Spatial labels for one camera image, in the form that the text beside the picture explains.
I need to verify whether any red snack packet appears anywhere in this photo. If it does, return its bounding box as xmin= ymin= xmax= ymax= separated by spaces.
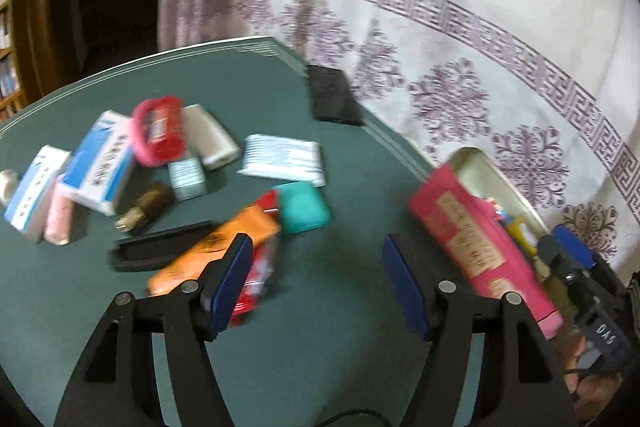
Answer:
xmin=227 ymin=192 xmax=281 ymax=328

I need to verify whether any black cable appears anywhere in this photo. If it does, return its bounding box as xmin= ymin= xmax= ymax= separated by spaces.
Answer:
xmin=315 ymin=409 xmax=396 ymax=427

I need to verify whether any small teal box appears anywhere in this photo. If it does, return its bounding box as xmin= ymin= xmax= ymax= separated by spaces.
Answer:
xmin=167 ymin=157 xmax=207 ymax=201

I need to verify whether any person's right hand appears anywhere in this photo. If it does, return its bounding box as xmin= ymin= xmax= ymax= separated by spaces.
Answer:
xmin=565 ymin=329 xmax=628 ymax=423

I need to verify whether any pink hair roller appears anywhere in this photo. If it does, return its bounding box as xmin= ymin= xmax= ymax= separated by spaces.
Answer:
xmin=42 ymin=174 xmax=76 ymax=247

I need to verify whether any large blue white medicine box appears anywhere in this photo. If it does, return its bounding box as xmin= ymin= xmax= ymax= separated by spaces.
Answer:
xmin=60 ymin=109 xmax=137 ymax=217

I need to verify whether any small brown bottle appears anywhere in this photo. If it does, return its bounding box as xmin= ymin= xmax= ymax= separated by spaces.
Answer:
xmin=115 ymin=182 xmax=176 ymax=233

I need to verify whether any red packet with pink band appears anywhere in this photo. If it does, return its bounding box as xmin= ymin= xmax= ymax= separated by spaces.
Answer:
xmin=131 ymin=96 xmax=187 ymax=168

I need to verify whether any white roll in plastic bag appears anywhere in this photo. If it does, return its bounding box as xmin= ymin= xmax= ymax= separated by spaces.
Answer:
xmin=0 ymin=169 xmax=21 ymax=208

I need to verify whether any white rectangular case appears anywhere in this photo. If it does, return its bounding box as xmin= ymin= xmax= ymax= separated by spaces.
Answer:
xmin=180 ymin=103 xmax=242 ymax=171

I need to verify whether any cotton swab pack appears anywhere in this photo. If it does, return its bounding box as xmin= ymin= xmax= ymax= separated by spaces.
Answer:
xmin=237 ymin=133 xmax=327 ymax=188

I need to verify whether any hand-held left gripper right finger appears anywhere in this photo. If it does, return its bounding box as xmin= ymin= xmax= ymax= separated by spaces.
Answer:
xmin=382 ymin=234 xmax=576 ymax=427

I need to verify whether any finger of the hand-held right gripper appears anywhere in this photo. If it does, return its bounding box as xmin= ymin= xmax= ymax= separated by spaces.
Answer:
xmin=552 ymin=226 xmax=608 ymax=280

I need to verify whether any small blue white medicine box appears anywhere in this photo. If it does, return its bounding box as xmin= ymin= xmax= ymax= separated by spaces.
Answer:
xmin=4 ymin=144 xmax=72 ymax=242

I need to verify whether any black comb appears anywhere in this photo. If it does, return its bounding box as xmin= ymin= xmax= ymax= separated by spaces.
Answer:
xmin=107 ymin=219 xmax=218 ymax=273

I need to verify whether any teal case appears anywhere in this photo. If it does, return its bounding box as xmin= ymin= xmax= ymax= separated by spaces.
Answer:
xmin=272 ymin=181 xmax=332 ymax=235

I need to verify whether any pink tin container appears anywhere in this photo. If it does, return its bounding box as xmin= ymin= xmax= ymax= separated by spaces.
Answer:
xmin=407 ymin=147 xmax=566 ymax=340

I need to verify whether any wooden bookshelf with books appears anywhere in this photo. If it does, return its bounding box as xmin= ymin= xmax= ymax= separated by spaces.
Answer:
xmin=0 ymin=0 xmax=31 ymax=118

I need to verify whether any black wallet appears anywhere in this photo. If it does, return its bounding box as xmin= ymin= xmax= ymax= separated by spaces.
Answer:
xmin=305 ymin=64 xmax=365 ymax=128

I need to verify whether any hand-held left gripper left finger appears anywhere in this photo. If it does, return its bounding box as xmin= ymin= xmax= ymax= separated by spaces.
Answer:
xmin=52 ymin=233 xmax=253 ymax=427

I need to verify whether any orange tube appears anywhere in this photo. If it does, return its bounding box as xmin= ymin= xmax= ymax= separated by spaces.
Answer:
xmin=147 ymin=204 xmax=282 ymax=298

